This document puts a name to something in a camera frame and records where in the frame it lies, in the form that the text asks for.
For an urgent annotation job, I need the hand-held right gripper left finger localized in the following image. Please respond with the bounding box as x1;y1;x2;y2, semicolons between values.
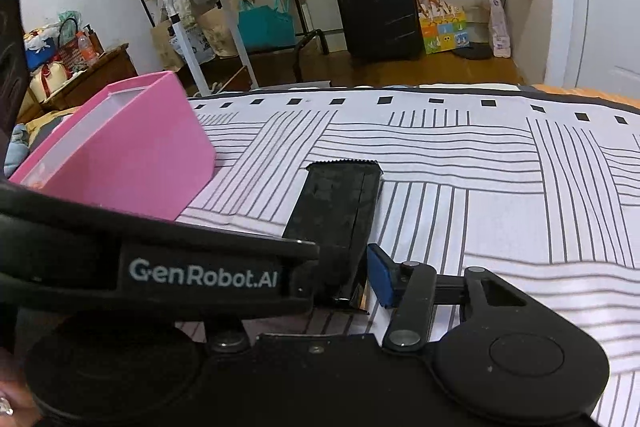
206;260;321;353

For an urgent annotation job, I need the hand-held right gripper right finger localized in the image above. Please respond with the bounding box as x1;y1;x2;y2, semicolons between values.
366;242;530;351

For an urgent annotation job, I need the plain black snack packet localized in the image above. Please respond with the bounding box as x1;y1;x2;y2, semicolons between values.
281;159;385;316

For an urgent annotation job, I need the pink cardboard box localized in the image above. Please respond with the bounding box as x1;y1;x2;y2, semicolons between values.
9;71;217;222

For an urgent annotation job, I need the person's left hand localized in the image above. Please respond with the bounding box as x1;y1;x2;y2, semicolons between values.
0;349;40;427

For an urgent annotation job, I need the blue cloth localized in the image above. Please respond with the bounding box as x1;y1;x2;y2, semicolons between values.
4;123;29;168

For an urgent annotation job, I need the striped bed sheet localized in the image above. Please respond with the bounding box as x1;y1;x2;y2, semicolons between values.
172;82;640;427

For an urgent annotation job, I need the cream handbag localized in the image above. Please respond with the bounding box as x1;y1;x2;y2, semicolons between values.
29;61;72;104

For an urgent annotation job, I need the wooden nightstand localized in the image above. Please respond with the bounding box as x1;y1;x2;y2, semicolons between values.
24;44;139;114

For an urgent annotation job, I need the red and white basket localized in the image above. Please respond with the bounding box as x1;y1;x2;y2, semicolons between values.
58;18;104;68

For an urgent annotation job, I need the orange drink bottle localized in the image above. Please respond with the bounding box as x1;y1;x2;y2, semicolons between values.
75;31;99;64

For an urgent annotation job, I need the blue and white bag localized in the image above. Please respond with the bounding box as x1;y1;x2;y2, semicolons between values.
23;26;62;71

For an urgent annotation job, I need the brown paper bag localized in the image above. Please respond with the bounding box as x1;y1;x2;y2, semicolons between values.
150;19;182;74

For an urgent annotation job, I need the dark round floor mat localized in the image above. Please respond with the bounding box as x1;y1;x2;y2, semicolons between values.
452;46;494;60

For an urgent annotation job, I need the colourful gift bag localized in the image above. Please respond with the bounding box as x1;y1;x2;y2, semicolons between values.
418;0;469;56

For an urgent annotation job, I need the teal shopping bag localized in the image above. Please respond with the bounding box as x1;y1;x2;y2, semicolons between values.
237;0;297;51

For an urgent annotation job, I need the beige printed bag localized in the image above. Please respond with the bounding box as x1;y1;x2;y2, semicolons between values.
196;8;242;58

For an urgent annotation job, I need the black suitcase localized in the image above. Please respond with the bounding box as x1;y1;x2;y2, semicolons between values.
330;0;424;61

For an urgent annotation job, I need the white plastic bag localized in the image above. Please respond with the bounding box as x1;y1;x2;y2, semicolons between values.
488;0;513;58

